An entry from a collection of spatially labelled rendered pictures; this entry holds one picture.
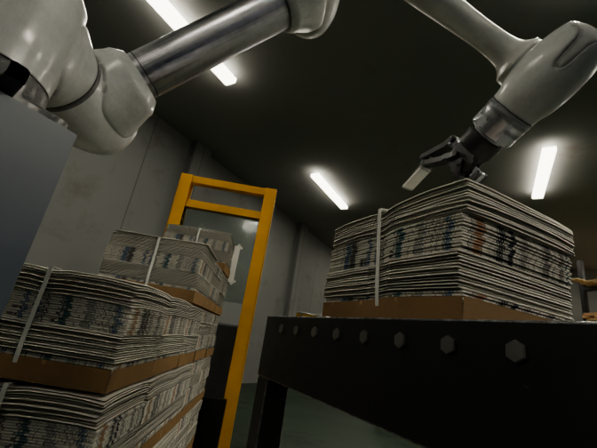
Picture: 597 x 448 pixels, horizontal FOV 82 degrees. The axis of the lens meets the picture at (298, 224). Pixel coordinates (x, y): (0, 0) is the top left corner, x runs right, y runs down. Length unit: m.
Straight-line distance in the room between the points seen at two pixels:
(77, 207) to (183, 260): 2.67
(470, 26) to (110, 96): 0.74
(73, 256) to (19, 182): 3.40
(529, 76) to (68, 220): 3.76
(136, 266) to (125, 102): 0.80
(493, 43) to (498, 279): 0.51
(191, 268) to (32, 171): 0.90
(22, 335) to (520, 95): 1.04
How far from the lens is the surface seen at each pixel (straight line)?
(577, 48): 0.74
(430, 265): 0.58
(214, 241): 2.03
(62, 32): 0.71
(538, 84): 0.73
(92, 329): 0.85
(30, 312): 0.92
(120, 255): 1.49
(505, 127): 0.74
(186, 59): 0.86
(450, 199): 0.60
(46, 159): 0.60
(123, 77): 0.81
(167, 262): 1.43
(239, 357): 2.47
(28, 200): 0.59
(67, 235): 3.94
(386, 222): 0.70
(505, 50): 0.90
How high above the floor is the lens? 0.76
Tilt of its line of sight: 19 degrees up
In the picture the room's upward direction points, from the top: 9 degrees clockwise
